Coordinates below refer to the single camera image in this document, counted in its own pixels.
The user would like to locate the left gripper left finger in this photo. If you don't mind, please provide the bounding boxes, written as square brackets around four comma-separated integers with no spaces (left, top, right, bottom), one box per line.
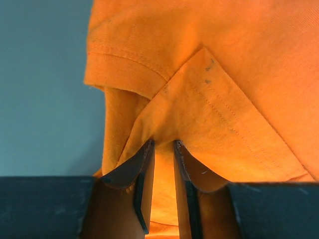
[0,140,155,239]

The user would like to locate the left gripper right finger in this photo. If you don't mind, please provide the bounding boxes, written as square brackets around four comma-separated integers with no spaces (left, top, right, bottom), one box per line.
[173,140,319,239]

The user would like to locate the orange t shirt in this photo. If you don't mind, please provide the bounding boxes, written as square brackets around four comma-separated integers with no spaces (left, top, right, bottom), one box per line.
[84,0,319,239]

